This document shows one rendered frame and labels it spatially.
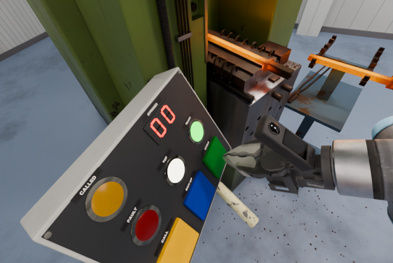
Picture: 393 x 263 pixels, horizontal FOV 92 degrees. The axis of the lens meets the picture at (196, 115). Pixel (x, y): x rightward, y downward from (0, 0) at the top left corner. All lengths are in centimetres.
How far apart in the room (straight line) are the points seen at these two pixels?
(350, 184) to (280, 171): 10
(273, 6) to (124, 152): 88
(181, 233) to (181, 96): 26
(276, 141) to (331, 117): 88
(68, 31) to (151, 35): 47
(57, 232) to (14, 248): 161
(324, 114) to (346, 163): 85
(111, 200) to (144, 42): 39
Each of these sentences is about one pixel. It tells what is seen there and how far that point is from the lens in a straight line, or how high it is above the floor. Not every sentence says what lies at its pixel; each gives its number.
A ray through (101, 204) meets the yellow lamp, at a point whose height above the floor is 117.
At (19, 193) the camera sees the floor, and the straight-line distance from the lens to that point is 211.
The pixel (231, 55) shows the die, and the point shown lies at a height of 99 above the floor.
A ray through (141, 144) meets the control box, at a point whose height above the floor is 117.
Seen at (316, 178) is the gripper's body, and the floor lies 108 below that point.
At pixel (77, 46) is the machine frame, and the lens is 98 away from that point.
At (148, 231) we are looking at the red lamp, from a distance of 36.
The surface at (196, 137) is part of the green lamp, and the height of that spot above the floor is 109.
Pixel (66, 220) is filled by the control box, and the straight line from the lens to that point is 30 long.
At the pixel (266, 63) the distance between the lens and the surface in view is 79.
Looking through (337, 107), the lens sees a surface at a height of 65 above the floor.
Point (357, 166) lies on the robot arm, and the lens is 37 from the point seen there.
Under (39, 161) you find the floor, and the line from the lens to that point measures 218.
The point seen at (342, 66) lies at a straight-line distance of 106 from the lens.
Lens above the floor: 143
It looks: 48 degrees down
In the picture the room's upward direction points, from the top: 4 degrees counter-clockwise
